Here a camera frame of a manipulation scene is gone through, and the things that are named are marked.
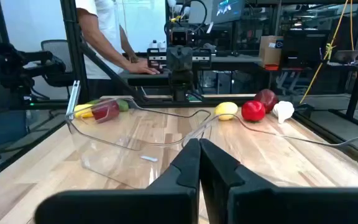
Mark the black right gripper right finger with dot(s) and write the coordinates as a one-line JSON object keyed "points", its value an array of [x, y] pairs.
{"points": [[259, 205]]}

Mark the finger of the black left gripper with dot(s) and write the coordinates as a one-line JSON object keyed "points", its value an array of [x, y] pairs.
{"points": [[186, 60], [172, 60]]}

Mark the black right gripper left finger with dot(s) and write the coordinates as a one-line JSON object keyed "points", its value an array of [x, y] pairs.
{"points": [[166, 202]]}

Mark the yellow lemon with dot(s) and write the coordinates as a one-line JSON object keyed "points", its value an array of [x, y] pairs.
{"points": [[225, 110]]}

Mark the dark red bell pepper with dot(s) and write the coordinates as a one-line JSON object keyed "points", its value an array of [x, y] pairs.
{"points": [[106, 111]]}

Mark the bright red apple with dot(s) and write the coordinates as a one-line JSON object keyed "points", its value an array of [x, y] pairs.
{"points": [[253, 110]]}

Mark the white garlic bulb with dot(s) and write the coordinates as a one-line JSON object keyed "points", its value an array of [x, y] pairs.
{"points": [[283, 111]]}

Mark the small white bottle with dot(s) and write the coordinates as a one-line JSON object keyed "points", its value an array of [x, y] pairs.
{"points": [[154, 44], [162, 45]]}

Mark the person's hand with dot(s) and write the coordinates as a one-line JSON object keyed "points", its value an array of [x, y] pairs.
{"points": [[141, 67]]}

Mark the person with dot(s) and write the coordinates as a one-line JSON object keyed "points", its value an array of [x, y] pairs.
{"points": [[104, 31]]}

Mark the brown cardboard box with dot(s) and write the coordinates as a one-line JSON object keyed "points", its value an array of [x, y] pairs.
{"points": [[269, 49]]}

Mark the small orange object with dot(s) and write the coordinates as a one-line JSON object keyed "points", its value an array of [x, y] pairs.
{"points": [[271, 67]]}

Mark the dark red round fruit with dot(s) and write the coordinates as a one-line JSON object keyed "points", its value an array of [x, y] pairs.
{"points": [[267, 99]]}

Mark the grey mesh office chair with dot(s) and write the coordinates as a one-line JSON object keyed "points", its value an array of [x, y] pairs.
{"points": [[57, 49]]}

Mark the black computer monitor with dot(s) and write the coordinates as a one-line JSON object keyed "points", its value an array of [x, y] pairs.
{"points": [[304, 46]]}

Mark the black standing desk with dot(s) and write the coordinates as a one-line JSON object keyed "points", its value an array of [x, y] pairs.
{"points": [[356, 93]]}

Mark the black machine with green lights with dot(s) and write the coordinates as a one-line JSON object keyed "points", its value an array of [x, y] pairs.
{"points": [[8, 68]]}

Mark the grey laptop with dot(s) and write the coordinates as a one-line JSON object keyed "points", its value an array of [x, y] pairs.
{"points": [[345, 56]]}

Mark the blue bulky object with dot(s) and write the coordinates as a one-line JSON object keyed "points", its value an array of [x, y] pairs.
{"points": [[2, 130]]}

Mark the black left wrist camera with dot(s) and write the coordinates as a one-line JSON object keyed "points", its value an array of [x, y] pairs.
{"points": [[179, 37]]}

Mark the wall-mounted display screen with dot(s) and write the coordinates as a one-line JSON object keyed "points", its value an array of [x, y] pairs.
{"points": [[227, 9]]}

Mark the silver metal bracket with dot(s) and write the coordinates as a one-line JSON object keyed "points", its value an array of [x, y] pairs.
{"points": [[73, 96]]}

